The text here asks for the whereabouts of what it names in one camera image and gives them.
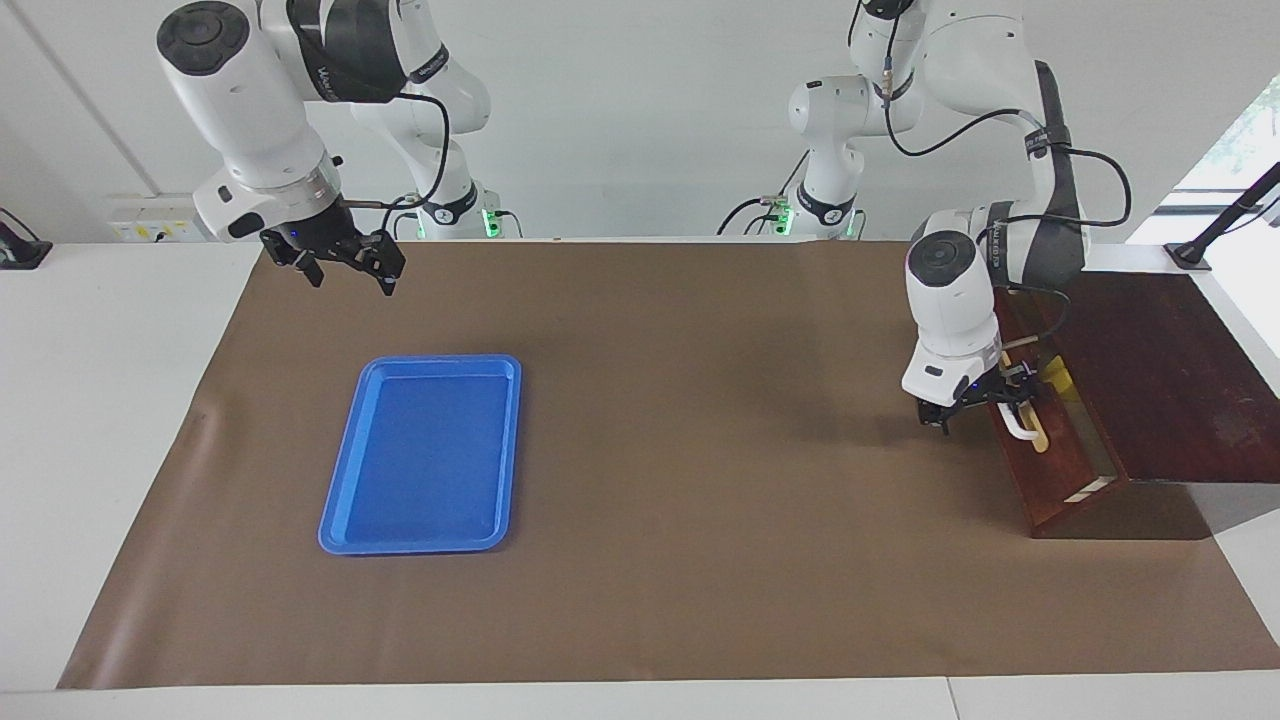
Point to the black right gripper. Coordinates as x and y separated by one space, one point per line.
315 235

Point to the white wall socket strip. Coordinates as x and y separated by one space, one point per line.
150 228

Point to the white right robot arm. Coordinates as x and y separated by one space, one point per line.
240 90

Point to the black clamp base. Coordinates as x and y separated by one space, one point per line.
20 250

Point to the window with white frame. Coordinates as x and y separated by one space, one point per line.
1240 130

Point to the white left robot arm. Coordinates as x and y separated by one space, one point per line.
950 300

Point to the brown table mat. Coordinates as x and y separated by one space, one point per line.
700 500

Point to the wooden drawer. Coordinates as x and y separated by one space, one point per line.
1040 480

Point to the blue plastic tray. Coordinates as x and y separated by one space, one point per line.
420 460

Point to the dark brown wooden cabinet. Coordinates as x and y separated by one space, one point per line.
1160 380

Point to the black camera stand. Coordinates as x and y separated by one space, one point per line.
1225 222

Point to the yellow cube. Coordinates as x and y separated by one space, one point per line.
1060 378

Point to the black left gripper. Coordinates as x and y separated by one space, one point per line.
965 395

